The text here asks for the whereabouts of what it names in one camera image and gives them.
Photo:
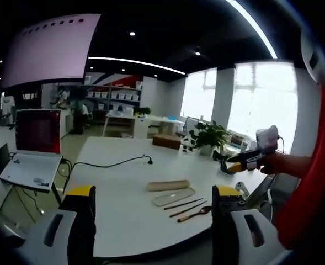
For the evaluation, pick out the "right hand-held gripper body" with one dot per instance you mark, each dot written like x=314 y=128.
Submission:
x=267 y=139

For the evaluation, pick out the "dark wooden chopstick utensil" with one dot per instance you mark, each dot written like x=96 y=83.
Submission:
x=184 y=203
x=188 y=209

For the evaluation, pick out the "person's red clothing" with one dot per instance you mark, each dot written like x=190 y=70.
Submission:
x=311 y=171

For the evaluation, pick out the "shelf with white bins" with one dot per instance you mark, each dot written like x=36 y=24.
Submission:
x=115 y=98

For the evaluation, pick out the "black object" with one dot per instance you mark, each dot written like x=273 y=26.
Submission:
x=219 y=160

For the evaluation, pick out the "beige cutlery case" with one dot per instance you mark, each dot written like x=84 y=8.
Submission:
x=167 y=185

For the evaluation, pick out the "grey chair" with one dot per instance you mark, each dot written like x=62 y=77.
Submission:
x=261 y=193

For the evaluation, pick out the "dark wooden spoon utensil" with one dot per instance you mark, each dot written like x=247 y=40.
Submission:
x=198 y=213

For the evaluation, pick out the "white laptop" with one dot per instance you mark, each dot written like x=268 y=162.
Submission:
x=36 y=143

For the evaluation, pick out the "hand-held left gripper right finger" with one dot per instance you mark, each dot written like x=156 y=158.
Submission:
x=234 y=220

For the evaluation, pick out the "brown cardboard box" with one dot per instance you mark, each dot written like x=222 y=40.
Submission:
x=166 y=141

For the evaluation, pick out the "white background table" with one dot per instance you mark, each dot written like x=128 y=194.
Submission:
x=123 y=121

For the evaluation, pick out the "white projector screen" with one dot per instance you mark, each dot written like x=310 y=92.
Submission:
x=52 y=49

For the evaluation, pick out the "small white device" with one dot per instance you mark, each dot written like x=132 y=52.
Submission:
x=241 y=187

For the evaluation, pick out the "green potted plant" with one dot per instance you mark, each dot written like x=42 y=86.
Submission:
x=210 y=136

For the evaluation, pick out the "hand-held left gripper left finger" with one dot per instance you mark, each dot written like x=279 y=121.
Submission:
x=76 y=220

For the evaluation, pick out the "person's right hand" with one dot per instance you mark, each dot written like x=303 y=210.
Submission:
x=269 y=164

